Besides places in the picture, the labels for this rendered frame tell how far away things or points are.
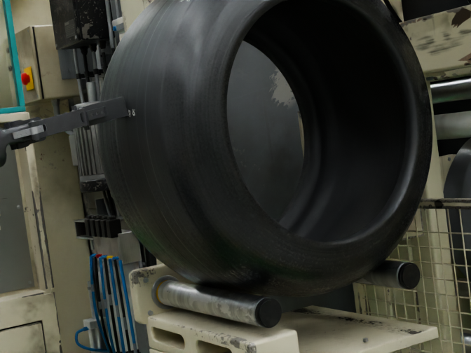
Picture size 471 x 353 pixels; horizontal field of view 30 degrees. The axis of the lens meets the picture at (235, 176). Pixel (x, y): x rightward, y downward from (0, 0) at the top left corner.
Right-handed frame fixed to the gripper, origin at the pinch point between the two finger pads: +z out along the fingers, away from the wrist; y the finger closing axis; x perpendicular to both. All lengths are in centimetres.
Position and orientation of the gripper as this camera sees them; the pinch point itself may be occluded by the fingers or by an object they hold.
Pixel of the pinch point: (103, 111)
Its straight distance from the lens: 132.5
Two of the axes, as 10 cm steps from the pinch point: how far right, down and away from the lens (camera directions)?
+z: 8.2, -2.8, 5.0
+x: 2.5, 9.6, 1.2
